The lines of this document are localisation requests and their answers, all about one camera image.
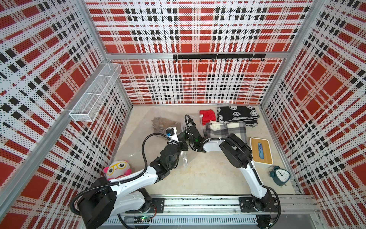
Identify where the black wall hook rail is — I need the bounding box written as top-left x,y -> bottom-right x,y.
173,53 -> 266,61

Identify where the red knitted scarf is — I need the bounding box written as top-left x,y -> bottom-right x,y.
199,110 -> 216,126

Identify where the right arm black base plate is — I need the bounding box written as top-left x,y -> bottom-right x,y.
239,197 -> 279,214

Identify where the pink white plush toy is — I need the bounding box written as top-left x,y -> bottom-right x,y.
104,160 -> 132,180

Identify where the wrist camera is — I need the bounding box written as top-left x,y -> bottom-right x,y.
186,118 -> 196,128
165,127 -> 179,143

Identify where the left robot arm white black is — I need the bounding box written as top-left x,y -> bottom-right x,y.
70,141 -> 183,229

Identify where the black smiley face scarf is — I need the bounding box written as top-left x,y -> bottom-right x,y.
217,106 -> 260,126

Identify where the white box with cork lid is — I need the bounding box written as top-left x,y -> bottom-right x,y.
249,137 -> 273,166

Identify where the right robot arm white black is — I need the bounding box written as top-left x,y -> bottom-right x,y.
185,124 -> 274,212

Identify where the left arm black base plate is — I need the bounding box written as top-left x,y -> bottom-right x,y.
126,198 -> 165,214

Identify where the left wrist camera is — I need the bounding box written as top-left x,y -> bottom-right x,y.
165,127 -> 179,143

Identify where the aluminium front rail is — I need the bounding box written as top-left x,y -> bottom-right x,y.
102,195 -> 325,229

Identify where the white mesh wall basket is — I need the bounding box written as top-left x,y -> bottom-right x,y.
70,63 -> 122,122

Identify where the grey white plaid scarf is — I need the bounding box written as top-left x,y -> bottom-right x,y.
204,121 -> 247,143

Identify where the teal heart alarm clock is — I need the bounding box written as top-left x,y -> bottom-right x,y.
269,166 -> 291,186

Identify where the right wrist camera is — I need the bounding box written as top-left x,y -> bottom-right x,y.
186,118 -> 196,128

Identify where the clear plastic vacuum bag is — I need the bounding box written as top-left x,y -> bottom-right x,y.
111,105 -> 205,169

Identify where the brown fringed scarf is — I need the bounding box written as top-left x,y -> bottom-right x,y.
152,117 -> 182,134

